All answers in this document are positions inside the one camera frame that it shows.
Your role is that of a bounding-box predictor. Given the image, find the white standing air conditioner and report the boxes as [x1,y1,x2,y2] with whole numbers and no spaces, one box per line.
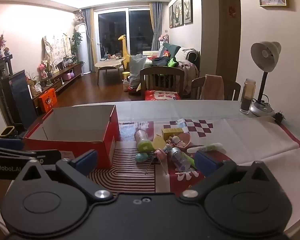
[75,22,89,76]

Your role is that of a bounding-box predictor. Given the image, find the white green tube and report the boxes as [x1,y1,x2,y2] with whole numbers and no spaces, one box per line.
[187,142,227,155]

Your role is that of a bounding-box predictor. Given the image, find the clear jar with silver cap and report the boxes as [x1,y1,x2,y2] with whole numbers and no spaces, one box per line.
[170,147,192,172]

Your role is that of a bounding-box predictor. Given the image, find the pink towel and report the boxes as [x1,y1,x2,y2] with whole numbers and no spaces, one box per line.
[199,74,225,101]

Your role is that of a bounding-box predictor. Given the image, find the yellow plastic toy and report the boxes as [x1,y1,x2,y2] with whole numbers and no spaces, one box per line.
[152,134,166,148]

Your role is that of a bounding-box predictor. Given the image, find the sofa with clothes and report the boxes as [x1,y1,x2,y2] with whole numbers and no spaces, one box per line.
[142,42,201,98]

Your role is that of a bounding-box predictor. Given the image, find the black tall cabinet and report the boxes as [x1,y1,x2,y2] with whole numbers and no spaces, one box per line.
[0,56,15,128]

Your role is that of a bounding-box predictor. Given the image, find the black power plug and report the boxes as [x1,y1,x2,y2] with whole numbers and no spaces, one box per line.
[274,110,286,124]

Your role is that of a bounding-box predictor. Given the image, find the white plastic bag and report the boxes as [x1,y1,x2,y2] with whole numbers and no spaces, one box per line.
[129,54,148,88]

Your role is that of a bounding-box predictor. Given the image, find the yellow giraffe toy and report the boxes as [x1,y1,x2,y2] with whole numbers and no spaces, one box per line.
[118,34,131,72]

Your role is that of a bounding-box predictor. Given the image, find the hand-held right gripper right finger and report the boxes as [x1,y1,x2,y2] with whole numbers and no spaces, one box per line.
[180,151,280,204]

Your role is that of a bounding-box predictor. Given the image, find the pink flower bouquet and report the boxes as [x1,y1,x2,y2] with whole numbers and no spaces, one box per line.
[38,61,48,78]

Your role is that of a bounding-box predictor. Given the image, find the wooden tv stand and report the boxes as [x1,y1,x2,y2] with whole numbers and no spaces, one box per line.
[31,62,83,103]

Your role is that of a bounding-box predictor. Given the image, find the grey curtain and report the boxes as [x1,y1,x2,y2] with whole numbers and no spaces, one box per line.
[149,1,162,52]
[81,7,94,73]

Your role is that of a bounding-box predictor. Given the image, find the hanging printed cloth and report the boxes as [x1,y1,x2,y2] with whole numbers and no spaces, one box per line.
[42,32,73,68]

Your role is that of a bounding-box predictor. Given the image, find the dark green cushion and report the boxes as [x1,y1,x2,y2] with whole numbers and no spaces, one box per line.
[162,42,182,58]

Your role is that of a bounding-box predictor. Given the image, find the glass bottle with dark liquid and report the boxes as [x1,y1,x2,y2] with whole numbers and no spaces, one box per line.
[239,79,257,114]

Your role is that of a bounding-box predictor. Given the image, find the red white printed tablecloth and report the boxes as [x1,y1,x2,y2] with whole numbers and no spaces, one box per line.
[0,117,300,230]

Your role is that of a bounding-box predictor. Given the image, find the wooden slatted chair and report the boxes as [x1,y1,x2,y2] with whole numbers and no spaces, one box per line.
[139,66,185,98]

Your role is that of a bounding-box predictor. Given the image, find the medium framed wall picture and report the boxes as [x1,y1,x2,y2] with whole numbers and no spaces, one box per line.
[172,0,184,27]

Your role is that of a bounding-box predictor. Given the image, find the orange gift box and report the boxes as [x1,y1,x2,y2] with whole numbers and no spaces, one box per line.
[37,88,58,113]

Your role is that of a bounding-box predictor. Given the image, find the thin metal stick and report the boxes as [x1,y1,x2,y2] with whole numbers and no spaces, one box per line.
[144,155,156,175]

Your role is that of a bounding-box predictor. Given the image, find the small yellow carton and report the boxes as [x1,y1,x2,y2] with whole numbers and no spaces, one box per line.
[161,127,184,140]

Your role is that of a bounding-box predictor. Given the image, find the wooden coffee table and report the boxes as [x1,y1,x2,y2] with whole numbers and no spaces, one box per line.
[94,56,125,84]

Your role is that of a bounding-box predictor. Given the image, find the glass balcony door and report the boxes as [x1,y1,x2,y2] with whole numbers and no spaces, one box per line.
[94,7,152,63]

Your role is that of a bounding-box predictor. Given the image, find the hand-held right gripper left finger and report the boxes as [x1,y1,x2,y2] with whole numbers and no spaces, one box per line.
[14,149,114,204]

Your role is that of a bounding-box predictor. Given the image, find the pink hat doll figure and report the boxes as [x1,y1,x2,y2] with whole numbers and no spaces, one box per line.
[154,144,172,161]

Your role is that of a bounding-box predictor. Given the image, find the green potted plant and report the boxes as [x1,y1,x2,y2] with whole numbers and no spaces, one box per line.
[71,31,82,63]

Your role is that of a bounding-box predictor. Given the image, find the pink heart-shaped bowl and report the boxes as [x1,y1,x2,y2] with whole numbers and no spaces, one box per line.
[165,133,192,149]

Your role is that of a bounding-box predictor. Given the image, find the mint green ball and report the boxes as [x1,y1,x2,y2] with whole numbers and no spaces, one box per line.
[135,152,149,163]

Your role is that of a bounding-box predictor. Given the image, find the dark blue flat board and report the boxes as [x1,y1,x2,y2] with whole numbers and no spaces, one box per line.
[10,70,37,131]

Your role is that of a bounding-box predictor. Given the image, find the red printed cushion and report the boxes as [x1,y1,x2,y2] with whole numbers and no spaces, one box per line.
[144,90,182,102]

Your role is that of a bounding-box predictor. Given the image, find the clear bottle with green cap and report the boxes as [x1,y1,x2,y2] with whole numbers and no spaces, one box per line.
[134,129,160,153]

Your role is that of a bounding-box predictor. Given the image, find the red cardboard box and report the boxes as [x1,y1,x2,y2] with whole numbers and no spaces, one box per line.
[22,104,120,169]

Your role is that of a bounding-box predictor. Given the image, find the grey desk lamp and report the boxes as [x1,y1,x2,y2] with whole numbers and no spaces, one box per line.
[249,41,282,117]

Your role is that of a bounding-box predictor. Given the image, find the large framed wall picture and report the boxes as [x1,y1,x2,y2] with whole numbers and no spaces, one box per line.
[183,0,193,25]

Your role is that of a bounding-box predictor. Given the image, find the black yellow trash bin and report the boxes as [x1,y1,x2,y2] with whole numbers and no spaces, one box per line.
[0,126,17,139]

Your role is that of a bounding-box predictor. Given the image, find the wooden door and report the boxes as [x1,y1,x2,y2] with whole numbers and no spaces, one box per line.
[218,0,241,81]

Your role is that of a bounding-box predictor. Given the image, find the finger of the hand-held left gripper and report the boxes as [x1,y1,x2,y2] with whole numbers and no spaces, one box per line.
[0,145,62,166]
[0,137,24,152]

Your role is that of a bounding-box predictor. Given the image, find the wooden chair with towel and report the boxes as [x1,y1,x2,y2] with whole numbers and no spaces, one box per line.
[191,76,241,101]

